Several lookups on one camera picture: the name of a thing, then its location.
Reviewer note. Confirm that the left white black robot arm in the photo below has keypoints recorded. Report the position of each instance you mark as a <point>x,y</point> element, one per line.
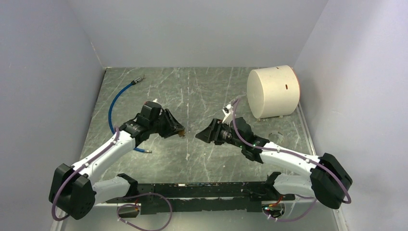
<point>75,188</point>

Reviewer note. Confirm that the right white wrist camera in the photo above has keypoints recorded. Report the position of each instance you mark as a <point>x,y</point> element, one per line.
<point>228,114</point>

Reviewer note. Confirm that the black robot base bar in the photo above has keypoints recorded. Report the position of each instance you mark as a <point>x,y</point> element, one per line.
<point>250,196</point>

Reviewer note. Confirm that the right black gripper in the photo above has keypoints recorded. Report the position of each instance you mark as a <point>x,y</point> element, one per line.
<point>212,133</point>

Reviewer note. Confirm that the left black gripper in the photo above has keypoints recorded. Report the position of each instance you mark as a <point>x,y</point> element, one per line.
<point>173,126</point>

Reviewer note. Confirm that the cream cylindrical container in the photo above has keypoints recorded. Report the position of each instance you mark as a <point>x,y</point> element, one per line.
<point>272,91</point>

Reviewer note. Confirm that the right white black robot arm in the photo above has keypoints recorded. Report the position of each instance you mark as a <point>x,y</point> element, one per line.
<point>319,177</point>

